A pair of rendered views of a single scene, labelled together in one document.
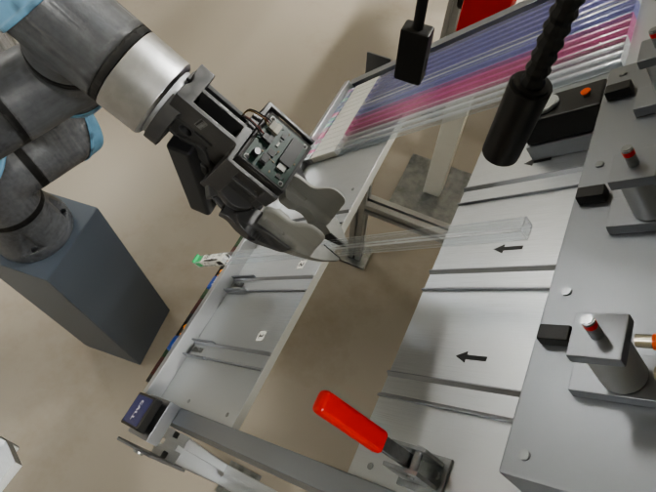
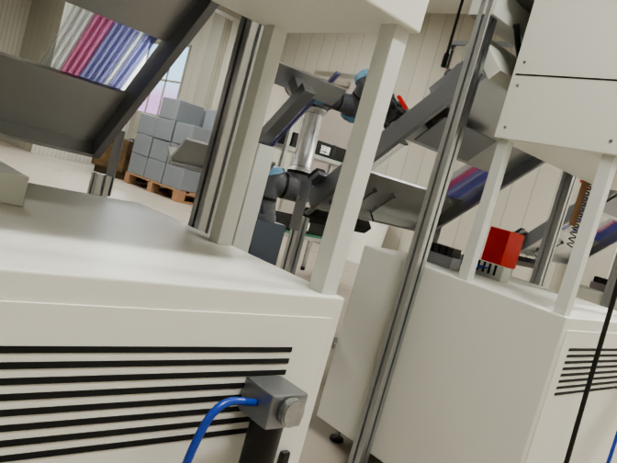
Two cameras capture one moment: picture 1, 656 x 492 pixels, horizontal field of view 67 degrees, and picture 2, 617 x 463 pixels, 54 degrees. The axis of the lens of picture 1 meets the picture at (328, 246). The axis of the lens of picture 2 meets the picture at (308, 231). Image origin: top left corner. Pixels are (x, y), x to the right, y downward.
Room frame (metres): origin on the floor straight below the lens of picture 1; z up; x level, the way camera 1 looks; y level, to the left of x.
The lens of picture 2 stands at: (-1.76, -0.53, 0.77)
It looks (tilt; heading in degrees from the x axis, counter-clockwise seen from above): 5 degrees down; 21
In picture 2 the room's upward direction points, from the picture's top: 15 degrees clockwise
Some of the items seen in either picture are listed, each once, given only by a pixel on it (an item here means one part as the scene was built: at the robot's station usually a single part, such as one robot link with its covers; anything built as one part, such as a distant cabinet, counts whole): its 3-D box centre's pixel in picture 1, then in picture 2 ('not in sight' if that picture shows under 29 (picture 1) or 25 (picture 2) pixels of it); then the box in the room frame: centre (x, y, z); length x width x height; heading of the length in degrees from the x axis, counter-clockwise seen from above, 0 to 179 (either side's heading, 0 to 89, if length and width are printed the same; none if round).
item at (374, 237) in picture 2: not in sight; (364, 236); (4.84, 1.34, 0.30); 0.50 x 0.48 x 0.59; 72
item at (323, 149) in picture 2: not in sight; (313, 147); (2.52, 1.27, 1.01); 0.57 x 0.17 x 0.11; 155
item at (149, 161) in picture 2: not in sight; (185, 152); (5.59, 4.47, 0.66); 1.31 x 0.88 x 1.33; 71
